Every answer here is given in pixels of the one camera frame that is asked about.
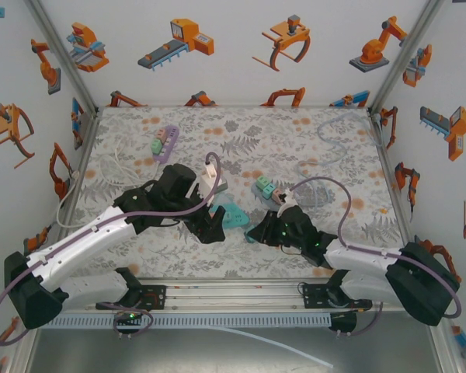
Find blue-grey power strip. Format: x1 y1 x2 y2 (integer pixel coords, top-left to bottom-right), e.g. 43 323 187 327
250 182 292 207

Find teal triangular power strip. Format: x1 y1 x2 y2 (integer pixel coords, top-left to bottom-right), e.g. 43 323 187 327
211 196 252 231

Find purple power strip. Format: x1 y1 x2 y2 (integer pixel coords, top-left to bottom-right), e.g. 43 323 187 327
151 124 179 163

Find floral tablecloth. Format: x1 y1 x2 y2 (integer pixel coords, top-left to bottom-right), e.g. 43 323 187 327
68 105 412 279

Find black controller box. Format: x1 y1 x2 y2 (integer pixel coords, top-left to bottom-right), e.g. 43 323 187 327
328 310 358 337
113 309 143 332

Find grey metal base panel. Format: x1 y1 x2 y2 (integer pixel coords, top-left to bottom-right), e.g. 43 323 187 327
23 328 443 373

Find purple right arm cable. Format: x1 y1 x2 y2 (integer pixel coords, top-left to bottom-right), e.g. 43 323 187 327
289 176 462 337

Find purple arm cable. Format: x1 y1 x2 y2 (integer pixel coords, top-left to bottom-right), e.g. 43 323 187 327
0 152 221 347
289 176 462 337

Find white power strip cable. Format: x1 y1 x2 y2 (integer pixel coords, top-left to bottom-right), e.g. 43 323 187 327
56 135 161 229

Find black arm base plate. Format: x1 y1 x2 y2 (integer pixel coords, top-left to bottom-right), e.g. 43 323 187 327
301 282 374 311
96 284 168 312

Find wide aluminium mounting rail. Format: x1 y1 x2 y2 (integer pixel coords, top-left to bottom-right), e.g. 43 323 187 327
60 277 393 314

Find white slotted cable duct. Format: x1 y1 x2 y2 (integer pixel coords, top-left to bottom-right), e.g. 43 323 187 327
38 313 333 329

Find aluminium side rail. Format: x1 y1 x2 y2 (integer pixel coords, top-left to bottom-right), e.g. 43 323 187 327
367 110 417 244
54 110 102 234

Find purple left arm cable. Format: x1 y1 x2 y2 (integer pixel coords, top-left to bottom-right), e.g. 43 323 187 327
0 152 221 347

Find aluminium frame post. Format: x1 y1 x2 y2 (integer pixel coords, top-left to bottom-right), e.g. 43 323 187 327
367 0 447 116
23 0 102 117

